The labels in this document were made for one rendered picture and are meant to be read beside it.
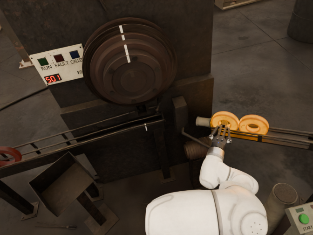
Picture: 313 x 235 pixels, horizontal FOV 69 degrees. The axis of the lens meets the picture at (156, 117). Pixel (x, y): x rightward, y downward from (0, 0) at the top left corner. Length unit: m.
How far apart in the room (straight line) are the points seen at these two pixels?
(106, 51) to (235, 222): 0.82
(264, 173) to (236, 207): 1.48
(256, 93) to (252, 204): 2.17
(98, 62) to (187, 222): 0.77
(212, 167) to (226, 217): 0.58
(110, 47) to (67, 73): 0.35
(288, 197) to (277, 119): 1.20
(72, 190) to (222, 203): 0.99
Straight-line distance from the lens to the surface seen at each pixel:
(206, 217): 0.64
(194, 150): 1.51
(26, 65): 4.16
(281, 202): 1.43
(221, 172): 1.20
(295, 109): 2.65
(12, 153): 1.66
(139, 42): 1.06
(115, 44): 1.06
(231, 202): 0.65
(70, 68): 1.31
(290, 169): 2.18
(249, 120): 1.35
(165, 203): 0.65
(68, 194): 1.45
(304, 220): 1.32
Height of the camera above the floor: 1.76
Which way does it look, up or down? 46 degrees down
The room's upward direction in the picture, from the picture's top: 11 degrees counter-clockwise
